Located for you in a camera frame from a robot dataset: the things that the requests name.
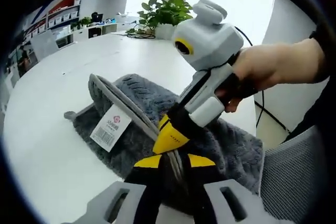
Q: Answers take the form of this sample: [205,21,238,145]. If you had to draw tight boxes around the grey textured towel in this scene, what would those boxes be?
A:
[64,73,265,210]

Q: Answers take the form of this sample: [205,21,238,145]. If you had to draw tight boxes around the white paper towel tag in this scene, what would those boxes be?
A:
[89,104,132,153]

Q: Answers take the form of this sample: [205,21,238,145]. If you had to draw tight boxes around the person's right hand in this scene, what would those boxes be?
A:
[216,38,316,113]

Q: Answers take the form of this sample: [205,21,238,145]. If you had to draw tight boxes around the white square plant pot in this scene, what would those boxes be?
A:
[154,22,178,40]

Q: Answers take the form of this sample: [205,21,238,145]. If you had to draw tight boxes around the large green leafy plant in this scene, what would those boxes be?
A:
[125,0,194,37]

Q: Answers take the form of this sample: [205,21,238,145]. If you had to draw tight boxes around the grey mesh office chair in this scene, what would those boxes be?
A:
[258,125,331,224]

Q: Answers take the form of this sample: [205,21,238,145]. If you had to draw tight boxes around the white low cabinet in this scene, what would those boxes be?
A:
[70,22,119,42]

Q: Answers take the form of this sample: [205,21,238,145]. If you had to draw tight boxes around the small green plant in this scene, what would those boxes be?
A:
[70,16,92,30]

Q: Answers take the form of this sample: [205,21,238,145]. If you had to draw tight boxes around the shelving with white bins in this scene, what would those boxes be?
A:
[22,0,82,41]

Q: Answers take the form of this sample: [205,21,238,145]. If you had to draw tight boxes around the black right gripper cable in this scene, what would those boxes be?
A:
[233,25,291,133]

